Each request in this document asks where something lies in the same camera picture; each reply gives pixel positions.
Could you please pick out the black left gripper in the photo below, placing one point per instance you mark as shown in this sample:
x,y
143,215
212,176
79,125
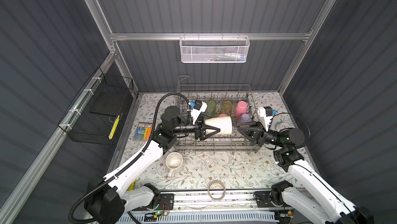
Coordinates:
x,y
199,133

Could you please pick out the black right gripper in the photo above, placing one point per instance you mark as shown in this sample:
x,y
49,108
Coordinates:
x,y
253,133

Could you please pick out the purple cup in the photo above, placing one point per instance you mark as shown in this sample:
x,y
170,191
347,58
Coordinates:
x,y
244,118

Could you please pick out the beige cup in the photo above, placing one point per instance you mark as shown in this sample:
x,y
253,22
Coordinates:
x,y
225,124

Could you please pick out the pink cup front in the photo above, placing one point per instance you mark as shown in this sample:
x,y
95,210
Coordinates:
x,y
241,108

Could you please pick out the green glass tumbler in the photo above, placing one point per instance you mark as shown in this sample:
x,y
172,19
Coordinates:
x,y
211,108

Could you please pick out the yellow glass tumbler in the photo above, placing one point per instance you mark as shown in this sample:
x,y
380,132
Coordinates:
x,y
227,108

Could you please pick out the white ceramic mug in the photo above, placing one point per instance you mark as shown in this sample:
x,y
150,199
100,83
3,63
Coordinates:
x,y
174,163

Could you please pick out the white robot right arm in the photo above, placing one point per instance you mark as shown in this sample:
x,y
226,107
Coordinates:
x,y
327,205

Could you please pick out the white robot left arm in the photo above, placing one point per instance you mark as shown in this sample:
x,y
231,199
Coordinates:
x,y
109,197

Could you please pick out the clear tape roll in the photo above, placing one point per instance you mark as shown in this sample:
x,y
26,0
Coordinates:
x,y
216,190

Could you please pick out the coloured marker pack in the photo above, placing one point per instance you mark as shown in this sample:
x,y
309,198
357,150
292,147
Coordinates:
x,y
143,131

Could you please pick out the items in white basket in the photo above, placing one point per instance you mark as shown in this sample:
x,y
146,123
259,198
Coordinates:
x,y
227,58

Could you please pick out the yellow marker on table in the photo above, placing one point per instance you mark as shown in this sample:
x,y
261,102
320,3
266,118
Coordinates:
x,y
132,186

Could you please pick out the yellow marker in basket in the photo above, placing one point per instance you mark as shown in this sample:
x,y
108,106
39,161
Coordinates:
x,y
114,127

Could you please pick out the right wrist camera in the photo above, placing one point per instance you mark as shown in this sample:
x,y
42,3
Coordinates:
x,y
265,116

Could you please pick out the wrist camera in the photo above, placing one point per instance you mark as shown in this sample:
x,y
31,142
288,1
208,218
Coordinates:
x,y
265,116
196,108

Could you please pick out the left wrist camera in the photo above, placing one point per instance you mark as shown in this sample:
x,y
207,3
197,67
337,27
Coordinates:
x,y
196,108

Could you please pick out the grey wire dish rack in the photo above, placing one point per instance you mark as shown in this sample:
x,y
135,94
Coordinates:
x,y
219,93

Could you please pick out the white mesh wall basket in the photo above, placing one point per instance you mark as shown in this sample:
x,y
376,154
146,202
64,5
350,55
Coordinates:
x,y
194,49

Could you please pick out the black wire wall basket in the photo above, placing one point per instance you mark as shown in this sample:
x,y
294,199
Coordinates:
x,y
90,118

